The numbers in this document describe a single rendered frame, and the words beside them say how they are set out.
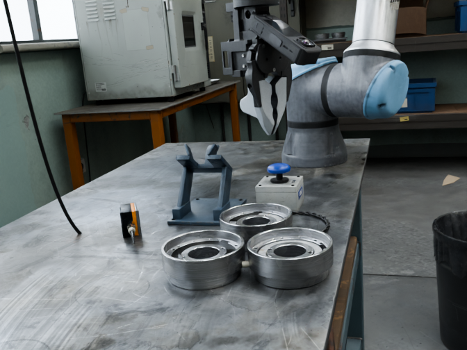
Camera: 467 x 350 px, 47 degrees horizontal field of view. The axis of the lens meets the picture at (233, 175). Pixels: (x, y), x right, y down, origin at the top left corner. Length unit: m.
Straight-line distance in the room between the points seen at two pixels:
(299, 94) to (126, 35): 1.97
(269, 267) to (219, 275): 0.06
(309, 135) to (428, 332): 1.15
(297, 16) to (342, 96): 3.37
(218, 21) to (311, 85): 3.50
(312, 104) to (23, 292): 0.71
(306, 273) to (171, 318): 0.16
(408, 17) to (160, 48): 1.91
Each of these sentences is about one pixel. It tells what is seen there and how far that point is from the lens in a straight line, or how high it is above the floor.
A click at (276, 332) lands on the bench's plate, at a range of 0.56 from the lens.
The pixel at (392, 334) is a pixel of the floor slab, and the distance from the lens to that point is 2.12.
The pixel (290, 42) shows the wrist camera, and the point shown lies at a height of 1.08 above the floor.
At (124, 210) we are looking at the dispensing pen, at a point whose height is 0.84.
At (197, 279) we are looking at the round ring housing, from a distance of 0.64.
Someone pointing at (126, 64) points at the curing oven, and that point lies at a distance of 3.06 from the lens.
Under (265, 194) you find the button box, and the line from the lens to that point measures 0.90.
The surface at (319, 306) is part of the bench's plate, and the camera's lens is 0.60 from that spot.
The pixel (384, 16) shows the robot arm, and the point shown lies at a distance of 1.16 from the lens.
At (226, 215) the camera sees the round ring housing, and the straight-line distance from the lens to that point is 0.80.
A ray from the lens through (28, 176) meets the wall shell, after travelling 2.94.
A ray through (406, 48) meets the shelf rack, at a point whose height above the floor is 0.92.
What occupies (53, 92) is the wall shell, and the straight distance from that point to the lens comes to 3.14.
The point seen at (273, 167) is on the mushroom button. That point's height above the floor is 0.87.
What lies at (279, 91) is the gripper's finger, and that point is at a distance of 0.86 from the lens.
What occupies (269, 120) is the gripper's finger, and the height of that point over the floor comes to 0.96.
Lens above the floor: 1.09
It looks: 14 degrees down
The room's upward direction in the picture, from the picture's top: 5 degrees counter-clockwise
